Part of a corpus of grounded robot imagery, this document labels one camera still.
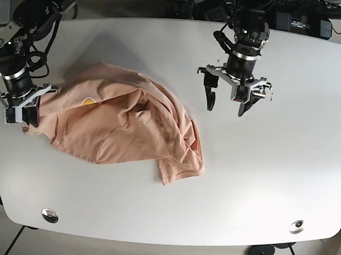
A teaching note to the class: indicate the black round stand base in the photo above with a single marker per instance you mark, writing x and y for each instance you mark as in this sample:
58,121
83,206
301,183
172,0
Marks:
261,250

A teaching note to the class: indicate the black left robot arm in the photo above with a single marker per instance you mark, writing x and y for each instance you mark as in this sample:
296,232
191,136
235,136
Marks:
243,36

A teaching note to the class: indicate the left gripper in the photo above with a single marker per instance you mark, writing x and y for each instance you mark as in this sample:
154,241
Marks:
236,71

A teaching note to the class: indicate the peach T-shirt emoji print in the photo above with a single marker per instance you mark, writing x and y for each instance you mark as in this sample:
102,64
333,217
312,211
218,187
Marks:
110,114

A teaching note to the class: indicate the left table grommet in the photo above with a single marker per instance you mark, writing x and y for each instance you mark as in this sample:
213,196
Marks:
49,215

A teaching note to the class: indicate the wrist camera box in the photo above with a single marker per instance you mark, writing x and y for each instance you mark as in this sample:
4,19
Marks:
13,115
240,93

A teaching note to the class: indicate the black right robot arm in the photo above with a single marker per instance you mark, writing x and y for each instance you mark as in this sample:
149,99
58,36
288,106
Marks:
24,46

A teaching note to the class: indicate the table grommet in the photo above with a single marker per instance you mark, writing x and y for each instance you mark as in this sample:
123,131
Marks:
49,215
297,227

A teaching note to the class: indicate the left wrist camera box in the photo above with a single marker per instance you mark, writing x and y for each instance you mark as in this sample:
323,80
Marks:
240,93

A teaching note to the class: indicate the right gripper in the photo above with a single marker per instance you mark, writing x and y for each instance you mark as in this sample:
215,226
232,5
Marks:
23,93

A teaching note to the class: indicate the right table grommet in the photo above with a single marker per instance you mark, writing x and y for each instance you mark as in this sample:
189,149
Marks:
297,227

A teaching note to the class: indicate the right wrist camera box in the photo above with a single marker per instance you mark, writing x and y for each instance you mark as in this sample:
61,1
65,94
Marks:
13,115

